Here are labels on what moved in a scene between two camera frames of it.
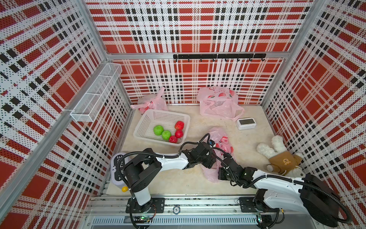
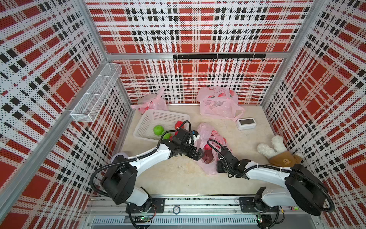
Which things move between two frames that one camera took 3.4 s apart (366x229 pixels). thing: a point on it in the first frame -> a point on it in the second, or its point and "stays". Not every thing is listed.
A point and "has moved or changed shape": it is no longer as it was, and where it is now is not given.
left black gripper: x=209 y=161 -> x=197 y=157
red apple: x=179 y=125 stays
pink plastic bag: x=219 y=102 stays
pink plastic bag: x=220 y=142 has moved or changed shape
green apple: x=158 y=130 stays
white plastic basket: x=146 y=120 stays
